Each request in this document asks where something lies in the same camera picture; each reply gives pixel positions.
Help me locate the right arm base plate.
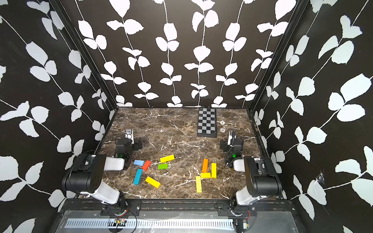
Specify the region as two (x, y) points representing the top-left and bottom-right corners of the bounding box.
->
(215, 200), (257, 218)

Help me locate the yellow upright block right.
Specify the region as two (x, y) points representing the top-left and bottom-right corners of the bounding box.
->
(211, 163), (217, 179)

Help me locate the orange block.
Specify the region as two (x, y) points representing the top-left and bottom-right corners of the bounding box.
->
(202, 159), (208, 173)

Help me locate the black white checkerboard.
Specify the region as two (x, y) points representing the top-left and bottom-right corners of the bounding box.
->
(197, 108), (218, 138)

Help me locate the white perforated cable duct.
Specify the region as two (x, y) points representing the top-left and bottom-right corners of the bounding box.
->
(63, 218), (234, 230)

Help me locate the yellow long block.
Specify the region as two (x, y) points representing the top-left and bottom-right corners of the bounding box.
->
(160, 154), (175, 163)
(196, 176), (202, 193)

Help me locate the teal long block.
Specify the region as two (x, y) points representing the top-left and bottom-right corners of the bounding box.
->
(133, 169), (143, 185)

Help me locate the light blue short block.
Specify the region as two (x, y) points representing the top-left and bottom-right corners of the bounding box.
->
(133, 160), (145, 167)

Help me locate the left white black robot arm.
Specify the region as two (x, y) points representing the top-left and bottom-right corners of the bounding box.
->
(62, 129), (142, 210)

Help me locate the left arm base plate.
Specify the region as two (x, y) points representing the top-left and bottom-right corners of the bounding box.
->
(100, 199), (142, 217)

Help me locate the yellow-orange long block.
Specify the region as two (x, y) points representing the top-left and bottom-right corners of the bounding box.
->
(145, 176), (161, 188)

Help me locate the green short block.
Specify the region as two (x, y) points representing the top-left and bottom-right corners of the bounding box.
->
(157, 164), (168, 170)

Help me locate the yellow short block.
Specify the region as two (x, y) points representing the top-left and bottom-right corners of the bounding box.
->
(201, 172), (211, 179)

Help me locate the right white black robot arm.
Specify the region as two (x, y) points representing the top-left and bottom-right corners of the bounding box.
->
(220, 131), (283, 208)

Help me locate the red short block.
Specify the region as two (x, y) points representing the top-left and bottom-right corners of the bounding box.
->
(142, 160), (152, 171)

